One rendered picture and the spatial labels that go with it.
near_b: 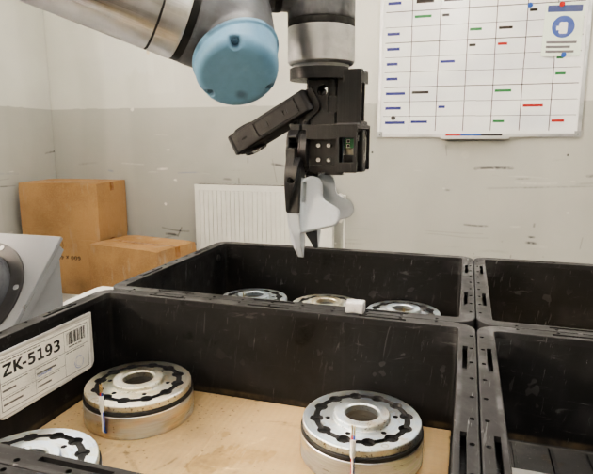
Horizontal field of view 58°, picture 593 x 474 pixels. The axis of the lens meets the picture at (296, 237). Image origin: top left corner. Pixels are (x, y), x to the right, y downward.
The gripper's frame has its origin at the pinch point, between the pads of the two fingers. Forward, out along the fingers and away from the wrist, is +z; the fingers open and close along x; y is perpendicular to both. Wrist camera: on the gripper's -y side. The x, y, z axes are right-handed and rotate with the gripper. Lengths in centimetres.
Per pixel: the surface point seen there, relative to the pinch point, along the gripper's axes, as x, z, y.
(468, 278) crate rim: 5.6, 4.4, 19.2
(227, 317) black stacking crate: -13.0, 5.8, -3.9
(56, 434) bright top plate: -29.1, 11.3, -11.5
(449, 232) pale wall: 296, 48, 3
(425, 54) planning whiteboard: 294, -64, -17
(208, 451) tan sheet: -23.1, 14.4, -1.0
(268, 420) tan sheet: -16.5, 14.4, 2.0
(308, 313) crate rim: -12.8, 4.5, 4.8
